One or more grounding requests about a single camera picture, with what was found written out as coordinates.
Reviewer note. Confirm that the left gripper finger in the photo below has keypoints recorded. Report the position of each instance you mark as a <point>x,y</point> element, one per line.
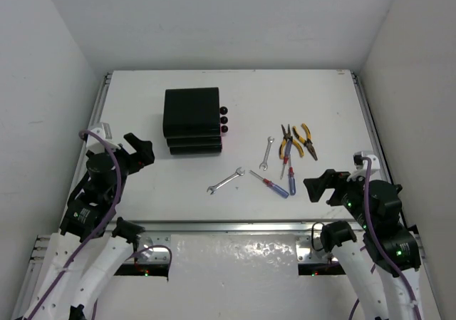
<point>144,157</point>
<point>140,146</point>

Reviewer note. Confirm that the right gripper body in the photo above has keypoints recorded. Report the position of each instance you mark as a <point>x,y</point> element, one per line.
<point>348,194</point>

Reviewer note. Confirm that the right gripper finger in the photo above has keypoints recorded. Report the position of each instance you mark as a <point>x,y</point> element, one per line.
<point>316,192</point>
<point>324,181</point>

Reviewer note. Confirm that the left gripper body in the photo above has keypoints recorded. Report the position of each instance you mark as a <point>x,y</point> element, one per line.
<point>132,158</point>

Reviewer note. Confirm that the blue screwdriver red collar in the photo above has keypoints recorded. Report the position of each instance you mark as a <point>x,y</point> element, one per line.
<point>272,186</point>

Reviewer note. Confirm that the purple screwdriver thin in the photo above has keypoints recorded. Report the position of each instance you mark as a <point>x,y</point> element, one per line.
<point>284,152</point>

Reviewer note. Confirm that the small silver wrench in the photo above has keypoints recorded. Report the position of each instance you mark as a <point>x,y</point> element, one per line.
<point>264,164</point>

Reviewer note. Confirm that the large silver wrench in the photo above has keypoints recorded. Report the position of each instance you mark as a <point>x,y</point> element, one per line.
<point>238,173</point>

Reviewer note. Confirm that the pink top drawer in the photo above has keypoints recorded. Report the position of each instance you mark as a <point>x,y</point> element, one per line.
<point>223,110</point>

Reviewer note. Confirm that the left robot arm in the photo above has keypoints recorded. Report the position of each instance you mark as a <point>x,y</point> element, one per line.
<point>71,292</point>

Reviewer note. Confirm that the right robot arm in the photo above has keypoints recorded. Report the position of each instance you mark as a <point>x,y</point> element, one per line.
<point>376,207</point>

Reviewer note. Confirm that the yellow combination pliers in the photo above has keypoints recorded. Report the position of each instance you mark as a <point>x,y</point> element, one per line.
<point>306,140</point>

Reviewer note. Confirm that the black drawer cabinet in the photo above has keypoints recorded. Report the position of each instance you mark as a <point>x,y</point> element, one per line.
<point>191,121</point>

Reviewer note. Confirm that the yellow long-nose pliers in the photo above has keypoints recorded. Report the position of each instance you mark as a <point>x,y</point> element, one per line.
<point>287,131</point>

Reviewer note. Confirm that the white front cover panel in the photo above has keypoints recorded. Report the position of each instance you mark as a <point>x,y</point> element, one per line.
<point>244,257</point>

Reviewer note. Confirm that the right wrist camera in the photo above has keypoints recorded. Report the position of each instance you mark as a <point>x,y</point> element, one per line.
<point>366,163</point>

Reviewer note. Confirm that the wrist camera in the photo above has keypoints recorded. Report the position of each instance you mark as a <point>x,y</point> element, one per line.
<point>103,131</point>
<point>366,163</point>

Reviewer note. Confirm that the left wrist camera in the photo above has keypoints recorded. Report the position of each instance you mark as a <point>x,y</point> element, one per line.
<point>103,131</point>

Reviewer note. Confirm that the aluminium frame rail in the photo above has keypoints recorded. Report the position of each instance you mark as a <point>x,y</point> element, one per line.
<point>307,242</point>

